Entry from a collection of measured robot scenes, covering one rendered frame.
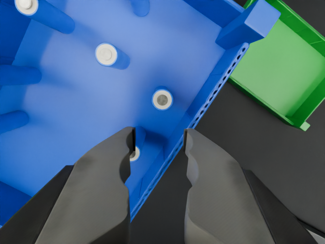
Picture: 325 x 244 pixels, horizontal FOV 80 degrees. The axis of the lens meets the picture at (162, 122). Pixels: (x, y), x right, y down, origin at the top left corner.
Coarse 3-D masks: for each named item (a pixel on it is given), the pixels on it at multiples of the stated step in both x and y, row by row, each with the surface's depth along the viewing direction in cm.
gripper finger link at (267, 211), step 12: (252, 180) 8; (252, 192) 8; (264, 192) 8; (264, 204) 7; (276, 204) 7; (264, 216) 7; (276, 216) 7; (288, 216) 7; (276, 228) 6; (288, 228) 6; (300, 228) 6; (276, 240) 6; (288, 240) 6; (300, 240) 6; (312, 240) 6
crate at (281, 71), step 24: (288, 24) 50; (264, 48) 52; (288, 48) 52; (312, 48) 52; (240, 72) 53; (264, 72) 53; (288, 72) 53; (312, 72) 53; (264, 96) 54; (288, 96) 55; (312, 96) 53; (288, 120) 51
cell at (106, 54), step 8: (96, 48) 15; (104, 48) 15; (112, 48) 15; (96, 56) 15; (104, 56) 15; (112, 56) 15; (120, 56) 16; (128, 56) 21; (104, 64) 16; (112, 64) 16; (120, 64) 18; (128, 64) 21
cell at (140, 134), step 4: (136, 128) 22; (140, 128) 22; (136, 132) 20; (140, 132) 21; (144, 132) 22; (136, 136) 19; (140, 136) 20; (144, 136) 21; (136, 140) 18; (140, 140) 19; (144, 140) 21; (136, 144) 17; (140, 144) 18; (136, 148) 17; (140, 148) 17; (136, 152) 17; (140, 152) 17; (132, 156) 17; (136, 156) 17; (132, 160) 17; (136, 160) 17
